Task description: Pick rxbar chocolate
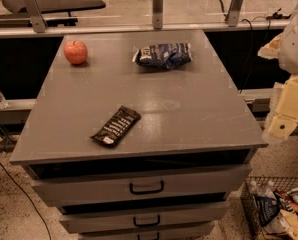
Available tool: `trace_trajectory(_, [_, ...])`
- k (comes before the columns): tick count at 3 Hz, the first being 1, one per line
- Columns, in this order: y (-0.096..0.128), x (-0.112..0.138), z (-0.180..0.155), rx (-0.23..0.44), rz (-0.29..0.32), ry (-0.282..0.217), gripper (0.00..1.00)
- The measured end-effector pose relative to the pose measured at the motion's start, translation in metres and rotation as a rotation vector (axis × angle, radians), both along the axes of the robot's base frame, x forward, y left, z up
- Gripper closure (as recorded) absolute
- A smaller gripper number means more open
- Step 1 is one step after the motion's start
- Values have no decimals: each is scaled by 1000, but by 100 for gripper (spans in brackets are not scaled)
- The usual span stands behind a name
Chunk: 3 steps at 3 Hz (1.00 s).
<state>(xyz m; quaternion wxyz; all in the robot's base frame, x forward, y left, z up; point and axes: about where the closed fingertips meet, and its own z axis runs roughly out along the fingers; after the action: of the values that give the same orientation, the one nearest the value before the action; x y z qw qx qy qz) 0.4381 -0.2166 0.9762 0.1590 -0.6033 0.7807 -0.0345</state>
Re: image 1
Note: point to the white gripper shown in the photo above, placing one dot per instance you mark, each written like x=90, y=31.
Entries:
x=296, y=49

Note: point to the black rxbar chocolate wrapper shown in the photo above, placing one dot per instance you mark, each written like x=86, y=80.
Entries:
x=116, y=127

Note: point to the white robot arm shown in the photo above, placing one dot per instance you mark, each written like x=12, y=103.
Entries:
x=287, y=59

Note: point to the plastic bottle in basket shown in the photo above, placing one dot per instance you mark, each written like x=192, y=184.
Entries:
x=262, y=190

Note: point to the blue chip bag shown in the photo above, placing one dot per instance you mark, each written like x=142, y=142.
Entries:
x=163, y=56

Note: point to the blue snack bag in basket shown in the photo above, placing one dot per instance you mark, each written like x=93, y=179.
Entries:
x=267, y=208

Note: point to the yellow snack bag in basket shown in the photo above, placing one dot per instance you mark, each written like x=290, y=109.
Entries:
x=285, y=223

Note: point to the grey drawer cabinet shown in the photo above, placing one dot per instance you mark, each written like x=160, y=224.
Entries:
x=145, y=141

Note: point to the bottom grey drawer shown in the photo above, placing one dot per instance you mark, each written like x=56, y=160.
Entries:
x=192, y=231

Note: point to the grey drawer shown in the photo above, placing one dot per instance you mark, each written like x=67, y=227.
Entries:
x=146, y=218
x=95, y=189
x=192, y=231

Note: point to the red apple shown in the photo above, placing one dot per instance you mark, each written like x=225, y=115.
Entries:
x=76, y=52

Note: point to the middle grey drawer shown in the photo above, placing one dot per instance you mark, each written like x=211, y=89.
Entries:
x=146, y=218

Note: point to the top grey drawer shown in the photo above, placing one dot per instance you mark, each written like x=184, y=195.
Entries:
x=95, y=189

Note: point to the right metal bracket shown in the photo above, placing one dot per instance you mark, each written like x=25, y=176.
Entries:
x=232, y=17

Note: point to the metal bracket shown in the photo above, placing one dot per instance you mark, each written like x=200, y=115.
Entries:
x=37, y=21
x=157, y=14
x=232, y=17

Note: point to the wire basket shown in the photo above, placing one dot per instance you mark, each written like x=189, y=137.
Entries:
x=250, y=207

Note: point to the middle metal bracket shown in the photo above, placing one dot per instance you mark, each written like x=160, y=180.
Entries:
x=157, y=14

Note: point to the left metal bracket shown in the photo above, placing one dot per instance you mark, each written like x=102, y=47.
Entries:
x=37, y=21

